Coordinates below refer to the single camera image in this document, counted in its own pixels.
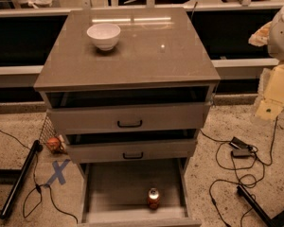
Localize bottom grey open drawer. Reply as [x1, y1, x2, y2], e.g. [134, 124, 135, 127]
[78, 159, 201, 227]

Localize red coke can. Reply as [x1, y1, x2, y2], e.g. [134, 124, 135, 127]
[147, 188, 160, 210]

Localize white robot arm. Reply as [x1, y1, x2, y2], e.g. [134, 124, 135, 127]
[256, 6, 284, 120]

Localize black top drawer handle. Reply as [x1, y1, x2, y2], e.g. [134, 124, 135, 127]
[116, 120, 143, 129]

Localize black bar right floor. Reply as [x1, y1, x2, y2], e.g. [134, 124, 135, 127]
[237, 184, 284, 227]

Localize top grey drawer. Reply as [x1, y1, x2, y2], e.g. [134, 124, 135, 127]
[47, 103, 210, 134]

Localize blue tape cross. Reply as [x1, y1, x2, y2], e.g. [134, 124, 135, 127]
[45, 159, 70, 187]

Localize black cable right floor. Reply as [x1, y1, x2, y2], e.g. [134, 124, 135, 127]
[198, 115, 279, 227]

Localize black pole left floor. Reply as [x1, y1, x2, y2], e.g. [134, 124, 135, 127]
[0, 140, 43, 219]

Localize middle grey drawer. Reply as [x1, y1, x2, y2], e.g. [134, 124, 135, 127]
[66, 139, 197, 164]

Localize wire mesh basket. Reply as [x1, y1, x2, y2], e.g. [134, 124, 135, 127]
[39, 116, 66, 154]

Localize white ceramic bowl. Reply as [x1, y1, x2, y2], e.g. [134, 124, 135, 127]
[86, 23, 121, 51]

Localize black cable floor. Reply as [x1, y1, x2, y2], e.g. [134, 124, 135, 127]
[198, 115, 279, 227]
[0, 119, 80, 225]

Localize orange ball in net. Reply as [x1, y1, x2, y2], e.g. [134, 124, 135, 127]
[46, 137, 61, 153]

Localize black middle drawer handle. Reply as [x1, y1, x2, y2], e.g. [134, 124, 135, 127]
[122, 152, 144, 160]

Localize grey drawer cabinet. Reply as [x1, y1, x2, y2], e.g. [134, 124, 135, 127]
[33, 7, 222, 227]

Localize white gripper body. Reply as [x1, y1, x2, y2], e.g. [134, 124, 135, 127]
[255, 62, 284, 120]

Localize black cable left floor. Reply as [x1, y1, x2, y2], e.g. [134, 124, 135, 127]
[0, 119, 80, 225]

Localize black drawer handle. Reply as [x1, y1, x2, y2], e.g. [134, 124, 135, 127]
[122, 152, 144, 160]
[116, 120, 143, 129]

